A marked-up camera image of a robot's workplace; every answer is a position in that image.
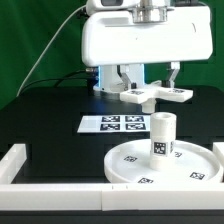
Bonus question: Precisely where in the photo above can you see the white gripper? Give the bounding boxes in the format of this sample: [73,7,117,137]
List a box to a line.
[82,6,213,90]

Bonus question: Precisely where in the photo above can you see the white cross-shaped table base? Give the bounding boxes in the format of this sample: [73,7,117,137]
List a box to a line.
[120,81,193,114]

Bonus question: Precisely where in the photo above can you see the white round table top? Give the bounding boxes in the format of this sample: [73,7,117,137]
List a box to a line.
[104,139,223,184]

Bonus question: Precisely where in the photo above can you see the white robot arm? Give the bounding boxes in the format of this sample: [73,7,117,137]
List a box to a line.
[82,0,213,95]

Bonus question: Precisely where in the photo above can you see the white marker sheet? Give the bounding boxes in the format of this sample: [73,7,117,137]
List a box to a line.
[78,115,150,133]

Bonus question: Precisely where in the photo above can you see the white left fence bar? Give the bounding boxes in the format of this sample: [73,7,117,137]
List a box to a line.
[0,144,27,185]

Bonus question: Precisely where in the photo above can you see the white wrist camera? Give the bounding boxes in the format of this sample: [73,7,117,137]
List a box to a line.
[86,0,140,15]

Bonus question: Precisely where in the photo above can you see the black cable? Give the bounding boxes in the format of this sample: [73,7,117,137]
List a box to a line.
[22,69,98,89]

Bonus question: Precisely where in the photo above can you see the white cable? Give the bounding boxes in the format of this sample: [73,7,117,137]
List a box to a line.
[15,3,90,98]

